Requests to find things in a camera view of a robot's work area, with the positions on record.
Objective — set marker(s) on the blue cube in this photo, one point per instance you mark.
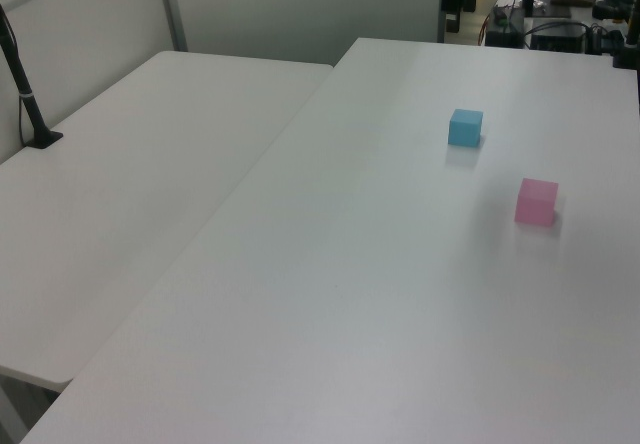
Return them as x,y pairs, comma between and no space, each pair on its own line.
465,129

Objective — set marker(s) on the pink cube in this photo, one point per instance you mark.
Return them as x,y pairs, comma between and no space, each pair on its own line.
535,204

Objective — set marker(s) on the white folding side table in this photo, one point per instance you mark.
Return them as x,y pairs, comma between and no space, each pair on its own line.
125,189

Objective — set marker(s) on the black upright speaker box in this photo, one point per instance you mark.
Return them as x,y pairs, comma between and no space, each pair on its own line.
452,1

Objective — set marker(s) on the black electronic device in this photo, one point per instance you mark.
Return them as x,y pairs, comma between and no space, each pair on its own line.
505,26

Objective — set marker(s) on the black flat box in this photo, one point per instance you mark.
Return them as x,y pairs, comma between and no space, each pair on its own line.
557,39

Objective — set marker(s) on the grey metal partition post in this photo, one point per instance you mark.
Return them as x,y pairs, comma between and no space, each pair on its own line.
172,9

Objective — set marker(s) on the black camera stand pole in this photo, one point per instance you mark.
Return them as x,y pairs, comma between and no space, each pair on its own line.
27,101

